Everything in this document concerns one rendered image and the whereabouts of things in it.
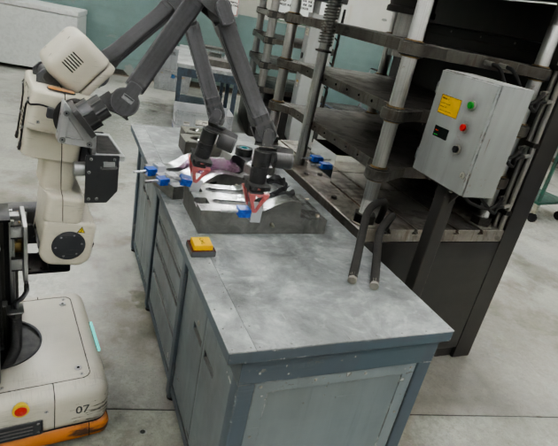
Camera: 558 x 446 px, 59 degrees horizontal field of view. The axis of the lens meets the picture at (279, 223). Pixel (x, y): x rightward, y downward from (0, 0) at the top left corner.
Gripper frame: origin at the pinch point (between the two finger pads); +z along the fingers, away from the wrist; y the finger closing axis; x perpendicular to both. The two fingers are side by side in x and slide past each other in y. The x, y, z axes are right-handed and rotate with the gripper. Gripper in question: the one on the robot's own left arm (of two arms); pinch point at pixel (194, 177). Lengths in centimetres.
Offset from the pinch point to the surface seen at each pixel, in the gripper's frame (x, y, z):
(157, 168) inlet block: 7.5, 24.3, 11.5
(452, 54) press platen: -88, 8, -72
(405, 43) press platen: -61, 4, -69
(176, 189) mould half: 1.8, 9.1, 11.4
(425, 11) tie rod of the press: -63, 4, -81
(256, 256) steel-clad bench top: -16.5, -36.5, 6.2
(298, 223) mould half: -37.3, -19.4, 0.9
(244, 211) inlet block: -9.2, -30.5, -6.4
